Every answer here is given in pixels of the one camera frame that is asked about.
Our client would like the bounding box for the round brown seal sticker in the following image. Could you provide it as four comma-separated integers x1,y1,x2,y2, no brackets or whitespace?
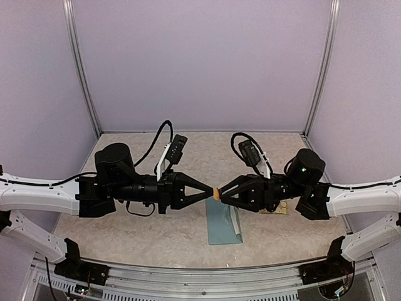
213,187,221,201

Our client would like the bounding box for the yellow paper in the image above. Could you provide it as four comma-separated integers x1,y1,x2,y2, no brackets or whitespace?
259,201,288,214

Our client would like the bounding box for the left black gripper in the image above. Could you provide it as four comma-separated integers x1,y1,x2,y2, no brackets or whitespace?
111,169,214,215

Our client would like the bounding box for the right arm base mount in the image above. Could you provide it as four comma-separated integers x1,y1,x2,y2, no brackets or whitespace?
298,258,354,285

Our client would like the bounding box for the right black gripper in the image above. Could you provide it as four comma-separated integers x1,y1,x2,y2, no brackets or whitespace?
215,174,306,213

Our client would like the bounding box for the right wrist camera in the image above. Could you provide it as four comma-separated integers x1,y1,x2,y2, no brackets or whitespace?
238,140,261,167

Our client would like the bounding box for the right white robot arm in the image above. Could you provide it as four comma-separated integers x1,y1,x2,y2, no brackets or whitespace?
215,149,400,278

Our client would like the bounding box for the right aluminium corner post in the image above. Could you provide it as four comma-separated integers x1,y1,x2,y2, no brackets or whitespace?
303,0,341,140

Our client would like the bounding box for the aluminium front rail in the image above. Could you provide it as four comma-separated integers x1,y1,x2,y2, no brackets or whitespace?
19,255,387,300

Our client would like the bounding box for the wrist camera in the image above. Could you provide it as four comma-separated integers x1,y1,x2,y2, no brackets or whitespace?
165,134,188,165
238,140,261,167

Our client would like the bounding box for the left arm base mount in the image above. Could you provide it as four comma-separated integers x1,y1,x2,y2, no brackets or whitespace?
54,259,110,286

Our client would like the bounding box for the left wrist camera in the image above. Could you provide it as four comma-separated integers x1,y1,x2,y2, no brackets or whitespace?
165,134,188,165

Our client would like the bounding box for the left camera cable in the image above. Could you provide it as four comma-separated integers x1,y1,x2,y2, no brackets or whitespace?
133,119,175,173

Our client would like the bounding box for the blue envelope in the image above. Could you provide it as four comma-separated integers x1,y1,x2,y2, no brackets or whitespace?
206,198,243,246

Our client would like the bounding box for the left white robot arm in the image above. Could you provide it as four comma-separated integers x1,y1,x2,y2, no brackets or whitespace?
1,142,213,279

